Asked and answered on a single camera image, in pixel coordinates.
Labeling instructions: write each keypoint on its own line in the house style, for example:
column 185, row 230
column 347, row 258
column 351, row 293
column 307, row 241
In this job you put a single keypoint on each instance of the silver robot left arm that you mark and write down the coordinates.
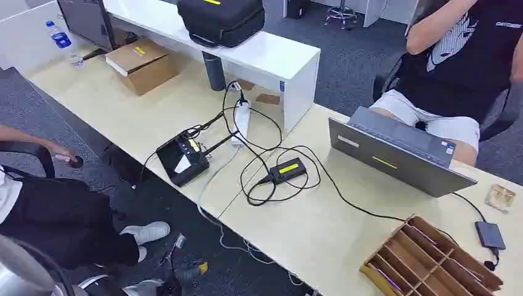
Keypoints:
column 18, row 265

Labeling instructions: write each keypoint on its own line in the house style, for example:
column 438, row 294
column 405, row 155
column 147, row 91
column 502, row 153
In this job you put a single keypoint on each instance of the white power strip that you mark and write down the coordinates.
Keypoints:
column 242, row 120

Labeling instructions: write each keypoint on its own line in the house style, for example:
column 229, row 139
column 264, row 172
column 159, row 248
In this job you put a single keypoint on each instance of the black power adapter yellow label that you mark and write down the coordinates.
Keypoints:
column 288, row 169

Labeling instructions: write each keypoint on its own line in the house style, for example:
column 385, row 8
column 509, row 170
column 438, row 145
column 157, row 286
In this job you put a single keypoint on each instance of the brown cardboard scrap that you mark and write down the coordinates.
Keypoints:
column 268, row 99
column 246, row 84

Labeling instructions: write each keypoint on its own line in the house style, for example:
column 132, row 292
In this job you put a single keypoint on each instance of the white plug adapter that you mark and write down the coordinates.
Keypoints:
column 235, row 86

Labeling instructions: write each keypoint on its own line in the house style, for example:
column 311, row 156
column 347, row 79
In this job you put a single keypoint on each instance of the black router with antennas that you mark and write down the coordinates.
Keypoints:
column 182, row 159

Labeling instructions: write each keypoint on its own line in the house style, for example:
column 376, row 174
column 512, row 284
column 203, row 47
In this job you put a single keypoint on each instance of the white desk riser shelf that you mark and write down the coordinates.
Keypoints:
column 269, row 61

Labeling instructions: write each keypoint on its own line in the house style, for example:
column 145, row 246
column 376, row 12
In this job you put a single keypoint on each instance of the dark grey tumbler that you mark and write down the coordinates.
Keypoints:
column 214, row 71

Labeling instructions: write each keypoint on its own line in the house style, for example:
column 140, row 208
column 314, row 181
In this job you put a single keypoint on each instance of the black carry case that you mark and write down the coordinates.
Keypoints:
column 222, row 20

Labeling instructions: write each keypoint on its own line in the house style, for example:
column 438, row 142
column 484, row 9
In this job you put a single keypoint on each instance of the black and yellow tool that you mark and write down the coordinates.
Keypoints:
column 192, row 270

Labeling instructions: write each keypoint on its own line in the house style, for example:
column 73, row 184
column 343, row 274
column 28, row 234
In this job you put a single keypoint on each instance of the grey laptop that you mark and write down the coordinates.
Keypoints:
column 404, row 159

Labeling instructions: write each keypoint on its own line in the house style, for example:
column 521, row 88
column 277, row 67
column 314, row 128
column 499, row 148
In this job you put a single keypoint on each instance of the black floor box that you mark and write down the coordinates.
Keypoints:
column 297, row 8

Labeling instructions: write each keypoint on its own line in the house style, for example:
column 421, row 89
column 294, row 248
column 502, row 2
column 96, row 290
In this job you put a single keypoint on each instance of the brown cardboard box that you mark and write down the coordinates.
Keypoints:
column 143, row 65

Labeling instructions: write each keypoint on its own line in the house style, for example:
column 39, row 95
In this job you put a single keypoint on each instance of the chrome stool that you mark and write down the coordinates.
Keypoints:
column 341, row 13

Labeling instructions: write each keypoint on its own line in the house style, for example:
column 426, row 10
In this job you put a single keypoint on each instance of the purple edged card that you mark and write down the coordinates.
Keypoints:
column 386, row 278

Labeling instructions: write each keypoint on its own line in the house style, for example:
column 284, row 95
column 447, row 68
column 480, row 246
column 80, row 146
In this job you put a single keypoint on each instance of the small black handheld device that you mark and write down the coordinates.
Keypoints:
column 76, row 162

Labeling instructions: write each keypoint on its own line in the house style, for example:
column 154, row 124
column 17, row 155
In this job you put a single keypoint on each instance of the wooden card box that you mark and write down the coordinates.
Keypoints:
column 429, row 261

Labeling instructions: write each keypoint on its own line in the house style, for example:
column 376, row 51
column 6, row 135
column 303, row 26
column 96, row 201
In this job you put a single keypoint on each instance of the crumpled clear plastic wrap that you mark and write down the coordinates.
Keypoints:
column 76, row 61

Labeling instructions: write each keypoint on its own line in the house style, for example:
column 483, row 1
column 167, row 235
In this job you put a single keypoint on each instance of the person in white shoes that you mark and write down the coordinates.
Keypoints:
column 61, row 220

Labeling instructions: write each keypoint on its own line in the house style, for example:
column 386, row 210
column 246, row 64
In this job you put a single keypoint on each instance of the person in black top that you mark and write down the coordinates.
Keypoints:
column 461, row 65

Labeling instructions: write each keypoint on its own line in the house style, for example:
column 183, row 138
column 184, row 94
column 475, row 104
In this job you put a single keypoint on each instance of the black chair with armrest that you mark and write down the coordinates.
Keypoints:
column 45, row 157

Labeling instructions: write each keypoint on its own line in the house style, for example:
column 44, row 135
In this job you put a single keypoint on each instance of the black computer monitor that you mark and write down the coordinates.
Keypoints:
column 83, row 20

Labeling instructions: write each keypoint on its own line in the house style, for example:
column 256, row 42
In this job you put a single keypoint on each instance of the clear water bottle blue label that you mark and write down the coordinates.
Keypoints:
column 59, row 37

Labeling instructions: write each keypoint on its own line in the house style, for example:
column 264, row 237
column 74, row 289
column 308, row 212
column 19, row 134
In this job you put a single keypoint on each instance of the black office chair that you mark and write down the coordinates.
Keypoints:
column 498, row 116

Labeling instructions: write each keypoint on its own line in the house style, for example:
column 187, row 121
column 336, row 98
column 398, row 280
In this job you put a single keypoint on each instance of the small clear card packet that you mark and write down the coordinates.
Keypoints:
column 500, row 197

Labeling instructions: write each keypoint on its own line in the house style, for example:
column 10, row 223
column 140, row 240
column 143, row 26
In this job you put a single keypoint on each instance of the small dark grey hub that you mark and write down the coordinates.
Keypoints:
column 490, row 235

